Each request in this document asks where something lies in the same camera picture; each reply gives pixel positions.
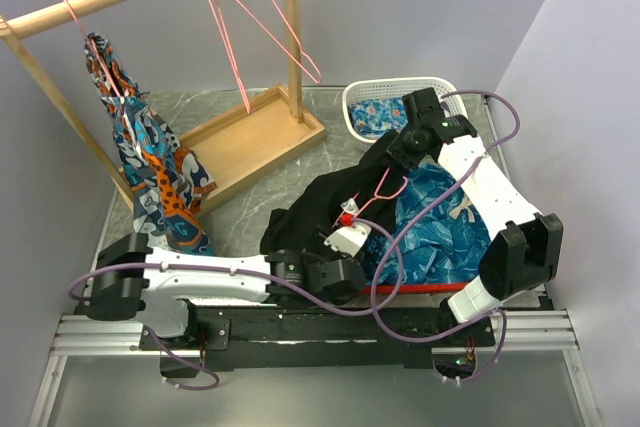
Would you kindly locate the orange blue patterned shorts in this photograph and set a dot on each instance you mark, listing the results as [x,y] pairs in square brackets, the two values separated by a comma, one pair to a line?
[168,181]

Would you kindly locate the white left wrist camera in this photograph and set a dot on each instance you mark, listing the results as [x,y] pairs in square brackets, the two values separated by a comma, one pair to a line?
[348,240]

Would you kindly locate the black shorts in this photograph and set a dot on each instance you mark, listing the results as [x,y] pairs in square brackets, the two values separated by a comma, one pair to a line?
[309,220]

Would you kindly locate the blue floral shorts in basket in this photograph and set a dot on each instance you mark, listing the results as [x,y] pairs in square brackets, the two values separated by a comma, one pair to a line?
[372,118]

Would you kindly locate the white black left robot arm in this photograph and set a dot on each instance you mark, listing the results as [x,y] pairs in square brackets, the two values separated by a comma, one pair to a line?
[157,287]

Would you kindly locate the aluminium frame rail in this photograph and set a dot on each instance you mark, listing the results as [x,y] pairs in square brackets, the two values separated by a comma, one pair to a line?
[527,330]

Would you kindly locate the blue leaf-print shorts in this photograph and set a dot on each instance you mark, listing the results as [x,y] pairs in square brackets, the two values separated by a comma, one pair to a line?
[447,244]

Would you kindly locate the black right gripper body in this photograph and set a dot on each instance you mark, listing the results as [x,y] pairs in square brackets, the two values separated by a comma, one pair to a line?
[404,148]

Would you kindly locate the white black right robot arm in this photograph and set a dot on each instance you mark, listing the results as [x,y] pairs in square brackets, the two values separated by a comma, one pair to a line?
[525,244]

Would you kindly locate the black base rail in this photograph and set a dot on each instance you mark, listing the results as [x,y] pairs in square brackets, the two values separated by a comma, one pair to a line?
[231,338]

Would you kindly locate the wooden clothes rack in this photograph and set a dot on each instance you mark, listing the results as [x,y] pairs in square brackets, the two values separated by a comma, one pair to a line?
[240,146]

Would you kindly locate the red plastic tray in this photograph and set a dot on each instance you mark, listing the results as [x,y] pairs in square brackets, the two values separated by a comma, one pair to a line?
[418,289]

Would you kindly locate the pink hanger holding shorts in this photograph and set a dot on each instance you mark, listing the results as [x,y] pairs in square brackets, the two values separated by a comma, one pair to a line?
[93,47]

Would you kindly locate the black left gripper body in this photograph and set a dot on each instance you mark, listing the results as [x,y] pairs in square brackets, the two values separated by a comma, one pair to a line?
[312,258]

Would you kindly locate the white plastic basket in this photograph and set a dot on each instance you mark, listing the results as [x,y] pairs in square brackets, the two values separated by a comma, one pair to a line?
[397,87]

